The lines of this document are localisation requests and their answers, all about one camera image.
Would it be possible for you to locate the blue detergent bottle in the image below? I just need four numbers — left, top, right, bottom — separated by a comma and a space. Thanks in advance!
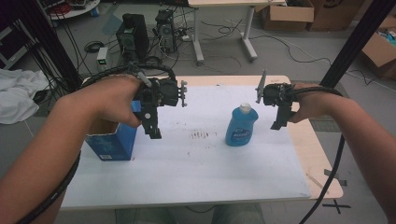
224, 102, 260, 147

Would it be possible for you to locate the grey cable plug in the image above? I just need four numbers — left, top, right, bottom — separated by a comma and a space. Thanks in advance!
135, 71, 154, 89

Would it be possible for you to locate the coiled black cable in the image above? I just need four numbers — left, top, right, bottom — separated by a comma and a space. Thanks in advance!
84, 40, 106, 54

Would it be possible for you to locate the open brown cardboard box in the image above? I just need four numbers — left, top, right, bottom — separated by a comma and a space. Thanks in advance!
360, 15, 396, 79

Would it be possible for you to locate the round white table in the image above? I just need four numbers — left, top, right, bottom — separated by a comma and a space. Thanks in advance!
36, 0, 102, 21

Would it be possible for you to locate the blue cardboard box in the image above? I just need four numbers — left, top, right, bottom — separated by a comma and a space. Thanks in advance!
84, 100, 143, 162

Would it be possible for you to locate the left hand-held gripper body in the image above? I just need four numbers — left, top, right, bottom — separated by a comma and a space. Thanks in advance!
135, 77, 189, 110

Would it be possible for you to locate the small white device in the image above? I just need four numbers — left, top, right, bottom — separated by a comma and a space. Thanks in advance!
96, 46, 109, 66

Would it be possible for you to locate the white desk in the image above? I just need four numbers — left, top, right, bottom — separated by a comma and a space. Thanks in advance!
187, 0, 287, 63

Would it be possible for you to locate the black metal stand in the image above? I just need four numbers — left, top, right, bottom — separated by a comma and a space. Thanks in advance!
6, 0, 84, 91
319, 0, 396, 90

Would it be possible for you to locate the person's left hand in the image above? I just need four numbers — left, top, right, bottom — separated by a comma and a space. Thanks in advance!
65, 76, 144, 133

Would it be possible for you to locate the white cloth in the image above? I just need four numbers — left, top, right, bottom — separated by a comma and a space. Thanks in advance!
0, 67, 51, 126

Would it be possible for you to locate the black corrugated left gripper cable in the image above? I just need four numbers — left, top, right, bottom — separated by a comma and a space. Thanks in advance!
17, 63, 177, 224

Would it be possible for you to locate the person's right hand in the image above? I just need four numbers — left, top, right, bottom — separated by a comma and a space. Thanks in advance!
288, 81, 336, 124

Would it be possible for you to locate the black corrugated right gripper cable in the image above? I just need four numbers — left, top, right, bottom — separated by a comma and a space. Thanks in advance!
293, 86, 347, 224

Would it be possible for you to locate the large black computer tower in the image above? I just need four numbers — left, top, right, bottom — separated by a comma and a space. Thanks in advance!
116, 12, 150, 62

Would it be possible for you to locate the small black computer tower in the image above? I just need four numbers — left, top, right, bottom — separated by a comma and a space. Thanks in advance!
154, 8, 177, 54

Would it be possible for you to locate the black floor cable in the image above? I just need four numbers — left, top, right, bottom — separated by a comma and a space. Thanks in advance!
248, 33, 332, 67

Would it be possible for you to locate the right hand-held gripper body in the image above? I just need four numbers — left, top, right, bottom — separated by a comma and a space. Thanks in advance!
255, 69, 299, 107

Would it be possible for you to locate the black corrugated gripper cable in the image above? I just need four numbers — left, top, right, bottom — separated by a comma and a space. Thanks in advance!
17, 63, 177, 224
293, 86, 347, 224

